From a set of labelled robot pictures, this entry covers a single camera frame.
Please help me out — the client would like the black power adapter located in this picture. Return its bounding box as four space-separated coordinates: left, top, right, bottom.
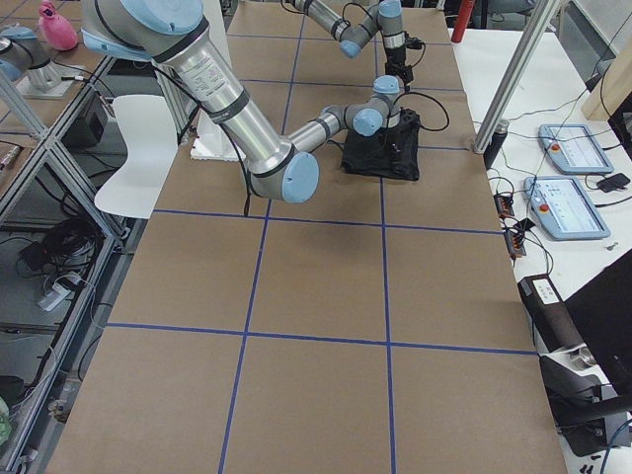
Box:
596 173 631 194

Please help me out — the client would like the pink plastic bottle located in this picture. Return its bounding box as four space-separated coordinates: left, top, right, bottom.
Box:
39 1 79 51

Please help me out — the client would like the near blue teach pendant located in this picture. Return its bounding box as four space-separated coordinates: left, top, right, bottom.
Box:
523 176 610 241

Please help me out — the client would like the aluminium frame post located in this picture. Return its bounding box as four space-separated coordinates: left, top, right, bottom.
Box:
473 0 560 154

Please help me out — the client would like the white power strip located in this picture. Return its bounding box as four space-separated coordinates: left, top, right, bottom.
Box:
38 272 82 312

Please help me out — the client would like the white plastic chair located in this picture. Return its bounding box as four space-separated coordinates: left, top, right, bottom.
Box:
94 95 178 219

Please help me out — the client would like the far blue teach pendant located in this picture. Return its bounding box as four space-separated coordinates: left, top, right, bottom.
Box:
538 123 614 175

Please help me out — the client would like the black monitor on desk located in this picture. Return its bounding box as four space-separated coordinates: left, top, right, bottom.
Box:
565 253 632 394

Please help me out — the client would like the red cylinder object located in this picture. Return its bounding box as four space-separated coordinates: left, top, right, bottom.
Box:
451 0 476 43

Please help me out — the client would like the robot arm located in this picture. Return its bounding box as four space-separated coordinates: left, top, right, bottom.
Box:
280 0 425 92
82 1 412 203

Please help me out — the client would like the black graphic t-shirt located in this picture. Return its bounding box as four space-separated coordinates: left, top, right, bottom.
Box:
341 123 421 182

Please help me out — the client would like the blue teach pendant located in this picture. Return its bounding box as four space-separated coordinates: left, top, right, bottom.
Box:
523 176 610 241
538 123 614 175

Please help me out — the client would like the black bottle on desk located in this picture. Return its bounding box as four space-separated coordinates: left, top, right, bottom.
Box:
483 118 510 171

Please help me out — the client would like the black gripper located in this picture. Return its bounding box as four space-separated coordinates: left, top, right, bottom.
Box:
399 108 420 131
384 46 414 92

